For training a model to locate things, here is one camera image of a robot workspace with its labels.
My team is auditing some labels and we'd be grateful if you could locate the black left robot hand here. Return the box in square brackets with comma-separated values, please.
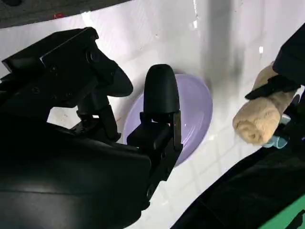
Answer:
[245, 22, 305, 101]

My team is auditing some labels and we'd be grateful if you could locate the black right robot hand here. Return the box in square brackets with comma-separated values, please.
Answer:
[0, 27, 183, 229]

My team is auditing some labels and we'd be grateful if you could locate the beige towel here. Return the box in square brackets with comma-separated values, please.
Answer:
[232, 61, 301, 146]

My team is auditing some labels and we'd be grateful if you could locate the lilac plate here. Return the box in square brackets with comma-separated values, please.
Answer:
[122, 73, 214, 168]

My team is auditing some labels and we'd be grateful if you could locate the green panel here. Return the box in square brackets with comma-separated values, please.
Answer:
[268, 192, 305, 229]

